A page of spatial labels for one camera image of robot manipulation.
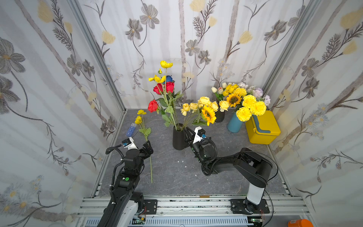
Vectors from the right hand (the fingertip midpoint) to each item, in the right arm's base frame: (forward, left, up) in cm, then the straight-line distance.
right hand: (187, 128), depth 75 cm
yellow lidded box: (+9, -49, -11) cm, 51 cm away
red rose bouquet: (+11, +13, +5) cm, 18 cm away
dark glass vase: (+25, -25, -20) cm, 41 cm away
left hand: (-5, +23, -9) cm, 25 cm away
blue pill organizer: (+14, +42, -27) cm, 51 cm away
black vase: (+2, +5, -14) cm, 15 cm away
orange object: (-40, -52, -13) cm, 67 cm away
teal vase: (+18, -35, -20) cm, 44 cm away
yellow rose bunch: (+10, -2, +2) cm, 11 cm away
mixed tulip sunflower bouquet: (+20, -27, +8) cm, 35 cm away
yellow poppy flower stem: (+14, +30, -27) cm, 43 cm away
